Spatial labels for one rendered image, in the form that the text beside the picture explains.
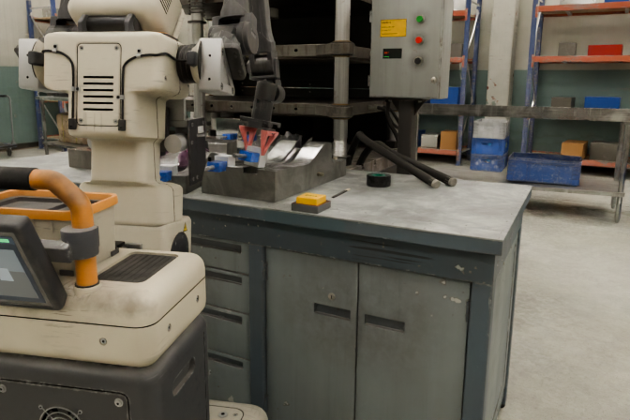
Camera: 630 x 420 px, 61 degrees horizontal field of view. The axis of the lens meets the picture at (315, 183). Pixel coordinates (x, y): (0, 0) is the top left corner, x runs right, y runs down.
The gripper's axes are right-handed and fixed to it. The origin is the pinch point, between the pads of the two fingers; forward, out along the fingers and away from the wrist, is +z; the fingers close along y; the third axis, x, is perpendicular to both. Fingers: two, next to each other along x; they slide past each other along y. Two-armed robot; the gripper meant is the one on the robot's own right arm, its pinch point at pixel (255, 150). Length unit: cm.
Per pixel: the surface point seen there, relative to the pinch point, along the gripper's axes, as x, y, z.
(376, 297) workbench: -1, -44, 31
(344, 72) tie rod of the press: -69, 8, -32
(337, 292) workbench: -1.5, -32.7, 32.7
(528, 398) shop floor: -76, -86, 74
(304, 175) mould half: -16.2, -8.9, 5.8
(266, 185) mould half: 1.0, -6.3, 8.7
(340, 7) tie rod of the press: -65, 13, -56
